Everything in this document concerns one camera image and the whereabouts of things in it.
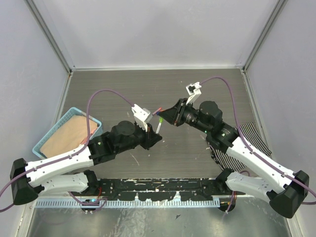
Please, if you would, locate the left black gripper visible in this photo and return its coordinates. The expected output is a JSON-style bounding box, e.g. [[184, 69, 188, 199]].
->
[[116, 120, 162, 154]]

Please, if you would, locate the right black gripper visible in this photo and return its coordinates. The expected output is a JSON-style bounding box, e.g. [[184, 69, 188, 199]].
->
[[158, 98, 210, 134]]

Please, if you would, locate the white marker lime end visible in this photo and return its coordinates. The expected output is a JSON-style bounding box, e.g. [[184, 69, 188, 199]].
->
[[156, 118, 163, 133]]

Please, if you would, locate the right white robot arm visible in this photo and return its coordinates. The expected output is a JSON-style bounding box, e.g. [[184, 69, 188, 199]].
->
[[158, 99, 309, 218]]

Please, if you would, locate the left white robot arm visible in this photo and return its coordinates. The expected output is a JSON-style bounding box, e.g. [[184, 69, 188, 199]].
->
[[10, 121, 162, 205]]

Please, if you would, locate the pink highlighter pen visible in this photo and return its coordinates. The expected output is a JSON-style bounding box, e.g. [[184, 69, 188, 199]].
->
[[152, 107, 162, 116]]

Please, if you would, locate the light blue plastic basket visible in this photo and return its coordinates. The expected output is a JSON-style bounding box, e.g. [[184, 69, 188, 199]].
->
[[32, 106, 103, 160]]

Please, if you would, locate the striped black white cloth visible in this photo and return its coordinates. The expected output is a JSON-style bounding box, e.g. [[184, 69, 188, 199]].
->
[[204, 121, 273, 171]]

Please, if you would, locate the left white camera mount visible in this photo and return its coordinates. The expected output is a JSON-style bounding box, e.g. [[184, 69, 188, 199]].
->
[[131, 104, 152, 132]]

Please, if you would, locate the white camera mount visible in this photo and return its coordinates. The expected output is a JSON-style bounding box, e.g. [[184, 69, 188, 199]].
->
[[131, 104, 152, 132], [186, 82, 201, 105]]

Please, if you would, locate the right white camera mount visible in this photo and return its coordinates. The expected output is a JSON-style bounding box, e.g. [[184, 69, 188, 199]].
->
[[186, 82, 201, 105]]

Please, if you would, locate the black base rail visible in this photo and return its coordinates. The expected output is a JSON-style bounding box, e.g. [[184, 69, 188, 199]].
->
[[72, 178, 233, 201]]

